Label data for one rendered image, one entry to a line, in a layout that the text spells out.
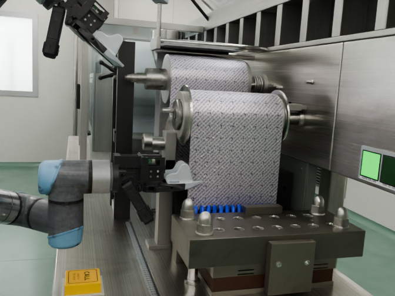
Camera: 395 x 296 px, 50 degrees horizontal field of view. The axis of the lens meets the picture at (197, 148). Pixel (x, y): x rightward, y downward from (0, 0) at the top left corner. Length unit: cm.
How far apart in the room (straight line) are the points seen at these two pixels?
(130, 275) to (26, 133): 569
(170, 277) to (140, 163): 26
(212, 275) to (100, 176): 31
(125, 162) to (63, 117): 560
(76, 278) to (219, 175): 40
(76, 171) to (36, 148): 568
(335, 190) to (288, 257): 49
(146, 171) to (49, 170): 20
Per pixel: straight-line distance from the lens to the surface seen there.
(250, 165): 104
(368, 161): 92
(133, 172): 96
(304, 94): 115
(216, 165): 101
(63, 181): 93
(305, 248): 91
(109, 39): 99
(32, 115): 655
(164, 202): 108
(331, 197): 134
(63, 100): 651
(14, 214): 101
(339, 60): 103
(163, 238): 112
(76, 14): 99
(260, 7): 147
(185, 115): 98
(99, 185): 93
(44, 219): 98
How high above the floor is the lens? 133
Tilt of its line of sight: 9 degrees down
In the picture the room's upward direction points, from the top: 3 degrees clockwise
